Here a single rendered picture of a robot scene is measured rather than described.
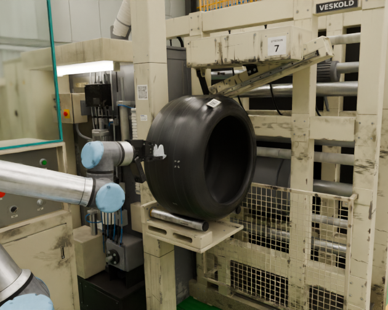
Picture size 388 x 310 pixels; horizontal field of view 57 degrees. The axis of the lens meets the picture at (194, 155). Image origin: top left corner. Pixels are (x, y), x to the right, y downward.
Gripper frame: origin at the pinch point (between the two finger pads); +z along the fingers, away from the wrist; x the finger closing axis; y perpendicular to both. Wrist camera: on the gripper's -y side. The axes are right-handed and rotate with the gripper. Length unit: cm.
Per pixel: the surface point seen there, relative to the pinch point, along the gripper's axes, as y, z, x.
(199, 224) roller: -30.6, 19.4, -5.9
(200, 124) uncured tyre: 14.4, 9.8, -10.9
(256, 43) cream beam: 54, 42, -16
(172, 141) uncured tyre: 6.6, 2.7, -2.0
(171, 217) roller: -30.9, 19.3, 11.0
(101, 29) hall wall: 307, 600, 864
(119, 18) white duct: 79, 41, 82
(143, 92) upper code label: 29.4, 19.2, 34.4
